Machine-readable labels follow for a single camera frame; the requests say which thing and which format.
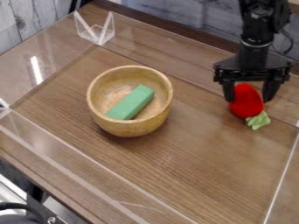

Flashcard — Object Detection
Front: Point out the green rectangular block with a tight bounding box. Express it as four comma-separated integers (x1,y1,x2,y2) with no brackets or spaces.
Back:
105,85,154,120

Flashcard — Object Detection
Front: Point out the black cable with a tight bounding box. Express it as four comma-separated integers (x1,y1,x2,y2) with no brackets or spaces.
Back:
275,27,296,56

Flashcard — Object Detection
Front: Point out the black equipment lower left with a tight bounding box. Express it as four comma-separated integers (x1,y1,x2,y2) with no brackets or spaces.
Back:
0,195,68,224

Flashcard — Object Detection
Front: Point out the red plush strawberry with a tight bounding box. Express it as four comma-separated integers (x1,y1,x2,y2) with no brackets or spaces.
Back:
228,83,271,130

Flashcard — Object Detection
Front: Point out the clear acrylic tray wall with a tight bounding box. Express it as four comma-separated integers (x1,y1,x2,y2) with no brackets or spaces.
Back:
0,16,299,224

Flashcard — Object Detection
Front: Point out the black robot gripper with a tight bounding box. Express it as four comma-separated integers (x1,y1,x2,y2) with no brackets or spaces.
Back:
213,54,292,102

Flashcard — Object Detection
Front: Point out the clear acrylic corner bracket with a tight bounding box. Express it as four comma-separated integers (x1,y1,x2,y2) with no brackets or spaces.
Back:
73,11,116,46

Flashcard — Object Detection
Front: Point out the wooden bowl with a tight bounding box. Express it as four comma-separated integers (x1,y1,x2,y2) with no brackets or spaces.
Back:
86,66,173,137

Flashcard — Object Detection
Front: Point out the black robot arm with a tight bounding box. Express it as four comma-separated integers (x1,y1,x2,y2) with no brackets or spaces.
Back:
213,0,292,102

